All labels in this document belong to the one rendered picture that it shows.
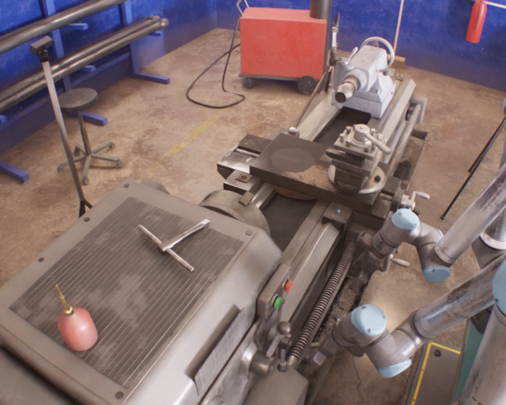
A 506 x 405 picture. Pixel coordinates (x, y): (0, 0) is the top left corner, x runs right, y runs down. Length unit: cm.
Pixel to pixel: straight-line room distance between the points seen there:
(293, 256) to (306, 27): 313
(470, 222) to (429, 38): 443
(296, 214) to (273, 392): 93
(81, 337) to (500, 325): 78
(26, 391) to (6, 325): 15
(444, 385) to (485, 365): 110
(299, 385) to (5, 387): 85
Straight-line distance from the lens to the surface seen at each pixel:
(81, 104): 340
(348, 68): 240
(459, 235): 144
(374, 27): 581
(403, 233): 155
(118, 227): 108
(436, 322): 123
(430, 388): 205
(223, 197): 131
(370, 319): 123
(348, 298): 211
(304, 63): 460
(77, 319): 83
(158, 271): 96
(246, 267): 97
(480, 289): 108
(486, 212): 140
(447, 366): 214
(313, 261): 165
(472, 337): 175
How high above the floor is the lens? 205
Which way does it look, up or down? 40 degrees down
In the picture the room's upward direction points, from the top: straight up
